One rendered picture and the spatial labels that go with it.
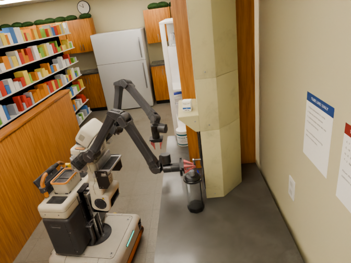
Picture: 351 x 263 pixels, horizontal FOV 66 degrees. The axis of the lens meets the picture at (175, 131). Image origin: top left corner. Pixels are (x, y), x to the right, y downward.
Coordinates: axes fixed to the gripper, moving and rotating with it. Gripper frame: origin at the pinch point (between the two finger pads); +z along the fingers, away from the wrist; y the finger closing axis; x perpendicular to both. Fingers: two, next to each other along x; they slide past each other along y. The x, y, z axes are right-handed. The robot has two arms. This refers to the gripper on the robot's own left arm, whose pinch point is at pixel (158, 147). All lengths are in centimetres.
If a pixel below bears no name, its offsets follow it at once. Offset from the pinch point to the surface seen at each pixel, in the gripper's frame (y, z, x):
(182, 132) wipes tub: 19.0, 1.8, 28.5
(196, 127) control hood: 30, -35, -46
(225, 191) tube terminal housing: 45, 11, -45
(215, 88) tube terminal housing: 43, -56, -45
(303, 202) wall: 76, -10, -86
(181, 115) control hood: 23, -42, -42
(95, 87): -196, 60, 454
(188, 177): 23, -9, -56
